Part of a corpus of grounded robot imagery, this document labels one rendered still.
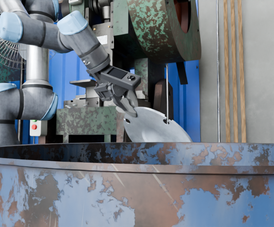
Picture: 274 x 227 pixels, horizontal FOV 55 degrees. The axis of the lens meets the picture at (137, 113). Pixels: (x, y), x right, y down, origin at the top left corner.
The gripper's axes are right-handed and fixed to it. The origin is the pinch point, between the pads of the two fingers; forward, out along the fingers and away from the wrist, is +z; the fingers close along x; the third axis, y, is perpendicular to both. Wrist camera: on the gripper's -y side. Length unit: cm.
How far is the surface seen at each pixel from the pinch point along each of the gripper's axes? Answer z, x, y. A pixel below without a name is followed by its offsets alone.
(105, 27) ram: -17, -65, 60
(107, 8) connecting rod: -24, -75, 62
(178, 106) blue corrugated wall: 91, -121, 91
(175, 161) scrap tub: -4.5, 22.0, -29.2
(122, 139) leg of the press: 22.3, -9.2, 31.6
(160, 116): 1.3, 1.1, -9.9
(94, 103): 10, -25, 58
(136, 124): 4.9, 0.2, 3.5
